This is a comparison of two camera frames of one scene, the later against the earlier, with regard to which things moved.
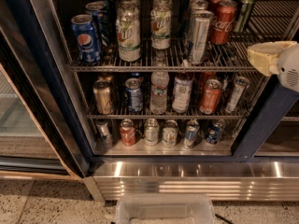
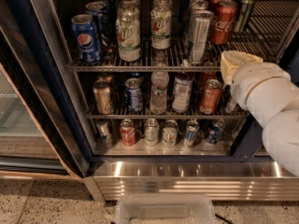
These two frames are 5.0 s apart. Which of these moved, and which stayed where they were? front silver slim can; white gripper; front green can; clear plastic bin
Moved: white gripper
Stayed: front silver slim can; front green can; clear plastic bin
